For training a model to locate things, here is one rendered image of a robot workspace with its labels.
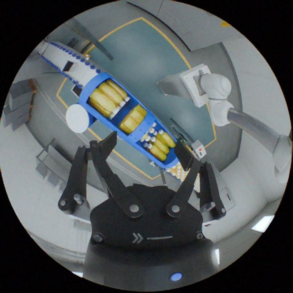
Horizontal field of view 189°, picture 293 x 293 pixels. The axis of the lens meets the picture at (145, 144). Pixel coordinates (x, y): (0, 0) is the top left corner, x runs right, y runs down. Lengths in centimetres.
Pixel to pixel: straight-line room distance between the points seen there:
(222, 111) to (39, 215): 392
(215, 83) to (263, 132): 39
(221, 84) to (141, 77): 138
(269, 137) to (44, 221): 386
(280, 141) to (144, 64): 184
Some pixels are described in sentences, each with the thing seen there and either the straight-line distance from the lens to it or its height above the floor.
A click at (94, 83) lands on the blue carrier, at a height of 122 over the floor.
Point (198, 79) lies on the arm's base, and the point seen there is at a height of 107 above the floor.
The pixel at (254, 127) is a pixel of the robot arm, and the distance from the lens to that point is 55.
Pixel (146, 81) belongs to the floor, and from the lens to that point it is 173.
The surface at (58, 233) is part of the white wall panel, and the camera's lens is 347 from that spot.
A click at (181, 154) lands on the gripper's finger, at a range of 17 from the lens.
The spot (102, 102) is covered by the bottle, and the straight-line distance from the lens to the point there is 55.
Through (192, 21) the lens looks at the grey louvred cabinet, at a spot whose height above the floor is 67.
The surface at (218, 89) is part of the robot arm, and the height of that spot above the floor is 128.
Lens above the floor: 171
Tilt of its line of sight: 55 degrees down
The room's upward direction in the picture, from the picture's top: 171 degrees clockwise
